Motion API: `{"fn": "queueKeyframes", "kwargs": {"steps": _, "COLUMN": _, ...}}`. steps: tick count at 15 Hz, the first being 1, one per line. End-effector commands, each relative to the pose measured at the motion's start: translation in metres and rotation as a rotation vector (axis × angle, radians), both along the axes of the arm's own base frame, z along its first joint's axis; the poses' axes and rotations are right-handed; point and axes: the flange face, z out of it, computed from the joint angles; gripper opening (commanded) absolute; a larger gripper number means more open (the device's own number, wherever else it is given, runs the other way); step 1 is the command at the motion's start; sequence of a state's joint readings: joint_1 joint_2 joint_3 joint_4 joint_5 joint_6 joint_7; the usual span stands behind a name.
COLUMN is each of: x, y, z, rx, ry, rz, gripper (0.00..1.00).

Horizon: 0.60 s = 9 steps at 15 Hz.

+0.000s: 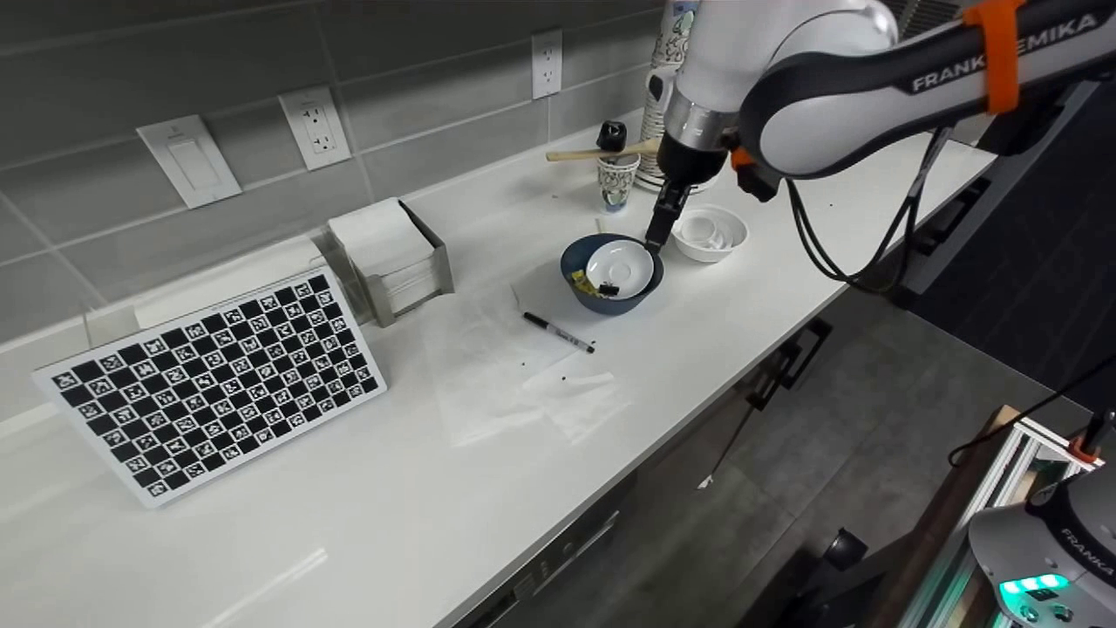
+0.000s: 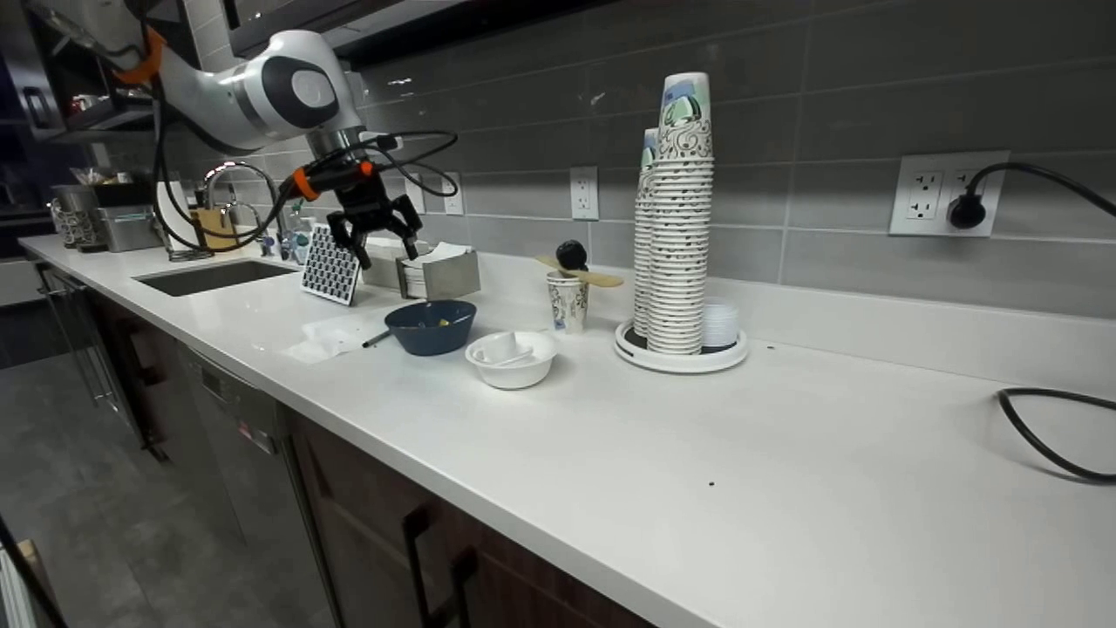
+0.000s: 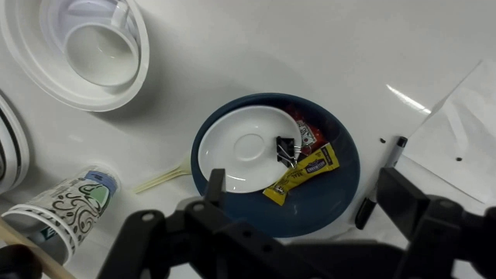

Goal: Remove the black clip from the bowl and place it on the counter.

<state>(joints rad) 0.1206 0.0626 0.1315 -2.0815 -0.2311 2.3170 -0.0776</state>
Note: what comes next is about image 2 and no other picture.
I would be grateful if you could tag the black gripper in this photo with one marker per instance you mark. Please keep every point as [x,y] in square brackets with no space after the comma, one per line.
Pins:
[370,208]

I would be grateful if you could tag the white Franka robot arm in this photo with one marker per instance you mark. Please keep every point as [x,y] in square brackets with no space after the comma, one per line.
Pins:
[290,89]

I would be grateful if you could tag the dark blue bowl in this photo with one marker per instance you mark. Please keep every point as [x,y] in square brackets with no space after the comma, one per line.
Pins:
[432,333]

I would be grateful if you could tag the white small bowl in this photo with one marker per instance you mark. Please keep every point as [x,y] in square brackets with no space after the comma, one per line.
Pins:
[511,364]

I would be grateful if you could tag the black white calibration board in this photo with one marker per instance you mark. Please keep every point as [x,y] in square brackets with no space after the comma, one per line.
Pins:
[333,268]

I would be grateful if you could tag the metal napkin holder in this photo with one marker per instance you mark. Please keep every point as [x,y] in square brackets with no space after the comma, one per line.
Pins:
[449,274]

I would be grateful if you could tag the clear plastic sheet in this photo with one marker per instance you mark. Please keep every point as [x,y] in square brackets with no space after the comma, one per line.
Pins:
[323,339]

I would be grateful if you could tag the chrome arched faucet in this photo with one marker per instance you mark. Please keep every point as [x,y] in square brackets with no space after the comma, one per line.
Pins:
[240,177]

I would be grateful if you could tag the brown sponge holder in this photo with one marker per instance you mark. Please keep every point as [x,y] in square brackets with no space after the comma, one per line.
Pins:
[214,228]

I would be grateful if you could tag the steel sink basin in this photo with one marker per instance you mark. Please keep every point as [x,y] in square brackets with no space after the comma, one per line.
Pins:
[214,276]

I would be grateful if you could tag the black round ball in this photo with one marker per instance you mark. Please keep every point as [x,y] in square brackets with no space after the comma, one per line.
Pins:
[575,256]

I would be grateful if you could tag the small glass jar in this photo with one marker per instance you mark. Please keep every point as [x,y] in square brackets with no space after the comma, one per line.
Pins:
[565,306]

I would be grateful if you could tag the wooden stir sticks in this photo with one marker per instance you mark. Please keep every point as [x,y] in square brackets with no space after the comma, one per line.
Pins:
[606,279]

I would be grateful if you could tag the metal countertop appliance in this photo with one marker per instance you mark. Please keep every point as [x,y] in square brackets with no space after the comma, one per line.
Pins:
[108,215]

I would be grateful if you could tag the short paper cup stack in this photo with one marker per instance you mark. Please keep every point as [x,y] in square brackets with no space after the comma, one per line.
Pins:
[644,233]

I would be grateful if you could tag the tall paper cup stack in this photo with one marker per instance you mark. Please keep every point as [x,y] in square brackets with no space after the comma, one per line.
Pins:
[680,211]

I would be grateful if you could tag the white round tray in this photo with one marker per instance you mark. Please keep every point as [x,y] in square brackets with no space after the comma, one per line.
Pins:
[680,362]

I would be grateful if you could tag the white double wall outlet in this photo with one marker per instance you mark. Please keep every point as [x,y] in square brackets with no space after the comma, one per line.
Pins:
[919,195]

